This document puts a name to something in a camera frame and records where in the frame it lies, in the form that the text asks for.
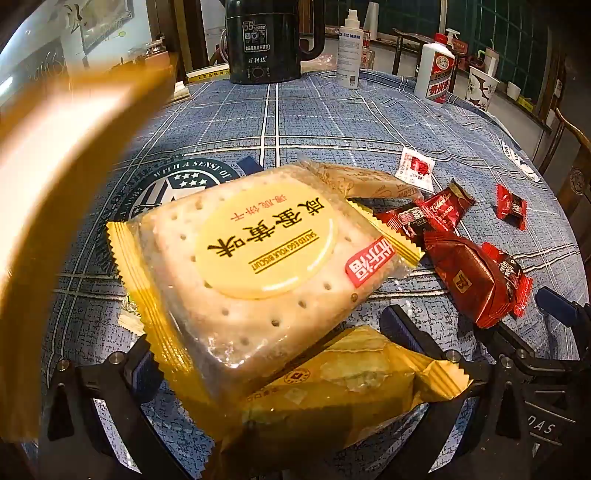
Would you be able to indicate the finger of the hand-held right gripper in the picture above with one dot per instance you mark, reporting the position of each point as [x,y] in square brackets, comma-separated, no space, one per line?
[561,307]
[517,353]

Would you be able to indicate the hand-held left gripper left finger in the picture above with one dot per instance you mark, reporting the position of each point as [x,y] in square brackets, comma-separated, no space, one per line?
[141,371]

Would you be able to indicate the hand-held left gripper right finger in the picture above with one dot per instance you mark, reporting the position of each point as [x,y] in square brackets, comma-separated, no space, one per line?
[399,325]

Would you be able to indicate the red white snack packet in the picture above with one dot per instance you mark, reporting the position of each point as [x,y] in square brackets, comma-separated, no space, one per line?
[512,281]

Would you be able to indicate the dark red snack packet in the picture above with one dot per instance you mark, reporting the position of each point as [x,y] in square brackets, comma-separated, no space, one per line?
[461,277]

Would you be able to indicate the yellow foil snack packet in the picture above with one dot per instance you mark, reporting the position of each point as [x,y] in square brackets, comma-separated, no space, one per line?
[351,392]

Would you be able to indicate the clear yellow-edged biscuit packet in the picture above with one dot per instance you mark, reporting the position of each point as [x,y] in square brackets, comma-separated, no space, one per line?
[258,277]

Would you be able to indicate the wooden tray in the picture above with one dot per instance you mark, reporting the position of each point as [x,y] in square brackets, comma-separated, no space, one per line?
[51,175]

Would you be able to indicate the small red candy packet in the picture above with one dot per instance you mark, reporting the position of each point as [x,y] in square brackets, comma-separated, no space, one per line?
[511,207]

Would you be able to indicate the dark red chocolate wrapper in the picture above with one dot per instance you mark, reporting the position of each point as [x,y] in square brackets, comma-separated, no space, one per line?
[438,207]

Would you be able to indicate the wooden chair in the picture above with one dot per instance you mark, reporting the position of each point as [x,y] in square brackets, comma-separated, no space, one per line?
[577,180]

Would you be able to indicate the beige snack packet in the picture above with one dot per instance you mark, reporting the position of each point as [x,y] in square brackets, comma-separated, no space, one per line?
[364,182]

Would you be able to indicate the white red sachet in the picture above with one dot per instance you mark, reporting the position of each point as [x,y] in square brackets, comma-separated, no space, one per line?
[415,168]

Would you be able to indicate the blue checked tablecloth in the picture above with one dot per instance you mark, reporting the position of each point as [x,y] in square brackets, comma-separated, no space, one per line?
[323,129]

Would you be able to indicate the printed paper cup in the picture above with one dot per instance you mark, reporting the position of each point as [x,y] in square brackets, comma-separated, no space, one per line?
[482,90]

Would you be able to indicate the white liquor bottle red label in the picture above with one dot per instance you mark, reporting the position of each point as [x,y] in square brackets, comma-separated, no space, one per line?
[434,69]

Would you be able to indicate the white spray bottle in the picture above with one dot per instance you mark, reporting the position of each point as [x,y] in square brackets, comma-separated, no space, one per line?
[353,50]

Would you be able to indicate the red trigger spray bottle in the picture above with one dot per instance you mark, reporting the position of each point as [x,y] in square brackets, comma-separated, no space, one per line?
[450,44]

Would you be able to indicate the small wooden box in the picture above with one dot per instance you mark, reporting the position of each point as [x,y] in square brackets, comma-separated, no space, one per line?
[207,76]

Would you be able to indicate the black electric kettle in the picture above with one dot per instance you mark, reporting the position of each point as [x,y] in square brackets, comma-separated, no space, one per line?
[258,41]

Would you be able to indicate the framed wall picture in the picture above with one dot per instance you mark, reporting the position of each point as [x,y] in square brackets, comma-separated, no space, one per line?
[99,18]

